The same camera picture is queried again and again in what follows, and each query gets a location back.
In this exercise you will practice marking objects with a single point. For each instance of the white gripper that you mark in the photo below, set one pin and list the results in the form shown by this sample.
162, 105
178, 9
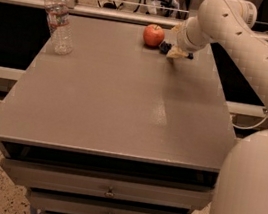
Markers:
182, 38

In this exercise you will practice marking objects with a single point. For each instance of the blue rxbar blueberry wrapper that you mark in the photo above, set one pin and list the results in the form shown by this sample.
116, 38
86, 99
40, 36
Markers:
165, 47

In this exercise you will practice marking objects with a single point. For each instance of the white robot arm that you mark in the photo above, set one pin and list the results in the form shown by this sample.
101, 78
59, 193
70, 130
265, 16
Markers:
242, 186

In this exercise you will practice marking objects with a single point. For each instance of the red apple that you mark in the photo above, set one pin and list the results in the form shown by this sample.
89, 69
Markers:
153, 35

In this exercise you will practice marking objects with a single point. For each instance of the grey drawer cabinet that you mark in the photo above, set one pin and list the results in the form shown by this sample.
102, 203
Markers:
114, 108

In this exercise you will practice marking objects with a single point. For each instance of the clear plastic water bottle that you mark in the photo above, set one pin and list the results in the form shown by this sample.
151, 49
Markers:
59, 25

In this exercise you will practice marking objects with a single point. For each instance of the top grey drawer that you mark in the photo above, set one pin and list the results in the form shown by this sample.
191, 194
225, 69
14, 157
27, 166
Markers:
61, 179

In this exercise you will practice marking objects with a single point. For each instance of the middle grey drawer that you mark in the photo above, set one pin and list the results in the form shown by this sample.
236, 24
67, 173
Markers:
74, 205

